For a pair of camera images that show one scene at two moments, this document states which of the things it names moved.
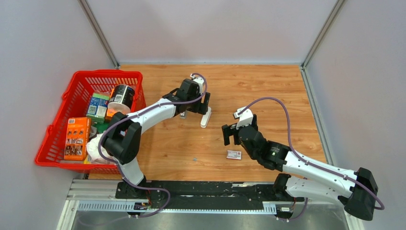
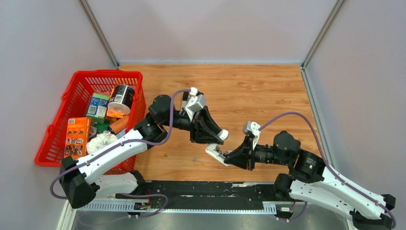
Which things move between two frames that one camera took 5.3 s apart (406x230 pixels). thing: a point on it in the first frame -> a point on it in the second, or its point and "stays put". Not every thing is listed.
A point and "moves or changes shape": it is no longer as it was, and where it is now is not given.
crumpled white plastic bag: [93, 152] stays put
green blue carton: [97, 107] stays put
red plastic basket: [78, 85] stays put
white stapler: [206, 118] moves or changes shape
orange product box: [77, 133] stays put
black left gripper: [202, 108] -> [203, 128]
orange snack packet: [110, 114] stays put
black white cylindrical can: [121, 98] stays put
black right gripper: [227, 131] -> [243, 157]
